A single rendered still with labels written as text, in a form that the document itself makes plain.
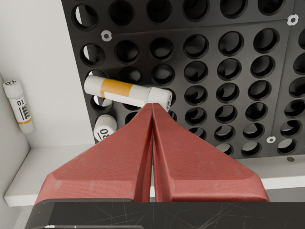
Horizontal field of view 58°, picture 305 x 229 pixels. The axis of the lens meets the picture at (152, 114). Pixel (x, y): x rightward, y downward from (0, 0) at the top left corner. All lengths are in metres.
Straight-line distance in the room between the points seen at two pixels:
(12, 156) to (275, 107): 0.20
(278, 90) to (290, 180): 0.08
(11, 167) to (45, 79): 0.08
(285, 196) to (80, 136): 0.37
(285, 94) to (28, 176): 0.20
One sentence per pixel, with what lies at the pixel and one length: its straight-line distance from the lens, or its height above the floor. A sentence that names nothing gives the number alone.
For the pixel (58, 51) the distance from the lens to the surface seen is 0.22.
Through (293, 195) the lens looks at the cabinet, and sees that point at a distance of 0.50.
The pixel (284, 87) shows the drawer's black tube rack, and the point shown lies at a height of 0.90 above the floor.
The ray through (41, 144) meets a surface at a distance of 0.27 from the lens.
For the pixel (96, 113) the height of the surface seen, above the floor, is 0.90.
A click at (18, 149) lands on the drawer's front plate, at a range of 0.26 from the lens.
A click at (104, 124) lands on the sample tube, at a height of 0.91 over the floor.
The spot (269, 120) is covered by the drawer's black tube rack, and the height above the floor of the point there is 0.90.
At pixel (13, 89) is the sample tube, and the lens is 0.24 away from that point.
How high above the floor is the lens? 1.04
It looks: 58 degrees down
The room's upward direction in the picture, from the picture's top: 178 degrees clockwise
